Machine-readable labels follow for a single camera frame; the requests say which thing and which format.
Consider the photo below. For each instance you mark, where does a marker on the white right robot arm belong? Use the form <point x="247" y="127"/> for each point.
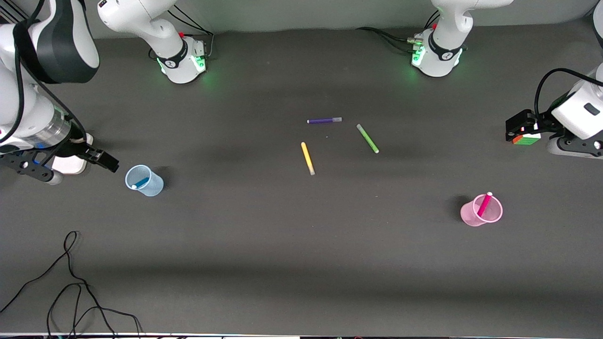
<point x="56" y="42"/>

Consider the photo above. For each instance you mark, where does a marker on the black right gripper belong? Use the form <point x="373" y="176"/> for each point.
<point x="78" y="147"/>

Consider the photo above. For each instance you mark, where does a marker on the purple marker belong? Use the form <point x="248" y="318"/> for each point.
<point x="322" y="120"/>

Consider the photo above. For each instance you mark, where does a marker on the multicoloured puzzle cube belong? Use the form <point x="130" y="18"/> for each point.
<point x="527" y="140"/>

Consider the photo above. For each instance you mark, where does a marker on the translucent blue cup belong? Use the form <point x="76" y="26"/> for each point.
<point x="153" y="186"/>

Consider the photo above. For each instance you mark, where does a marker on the pink marker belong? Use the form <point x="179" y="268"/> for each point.
<point x="484" y="205"/>

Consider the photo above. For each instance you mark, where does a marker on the translucent pink cup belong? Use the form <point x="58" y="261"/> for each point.
<point x="471" y="214"/>

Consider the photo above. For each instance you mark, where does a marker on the blue marker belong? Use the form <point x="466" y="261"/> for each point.
<point x="141" y="182"/>

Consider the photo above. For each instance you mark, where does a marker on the yellow marker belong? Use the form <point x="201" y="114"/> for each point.
<point x="307" y="158"/>

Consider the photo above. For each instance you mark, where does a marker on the white rectangular block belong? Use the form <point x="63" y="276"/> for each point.
<point x="70" y="165"/>

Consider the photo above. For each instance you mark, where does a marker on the green marker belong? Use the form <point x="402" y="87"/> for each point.
<point x="367" y="138"/>

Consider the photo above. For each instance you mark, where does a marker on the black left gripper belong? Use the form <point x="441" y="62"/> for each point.
<point x="542" y="122"/>

